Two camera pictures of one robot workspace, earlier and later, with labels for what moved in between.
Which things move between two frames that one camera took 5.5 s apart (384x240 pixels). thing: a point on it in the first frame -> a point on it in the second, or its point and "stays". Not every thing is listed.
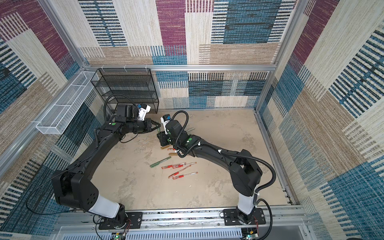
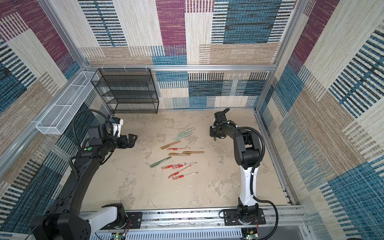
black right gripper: x=162 y=138 -> x=212 y=134
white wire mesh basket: x=56 y=120 stays
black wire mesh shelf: x=117 y=85 stays
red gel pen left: x=171 y=166 stays
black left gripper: x=148 y=122 -> x=124 y=145
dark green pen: x=155 y=164 stays
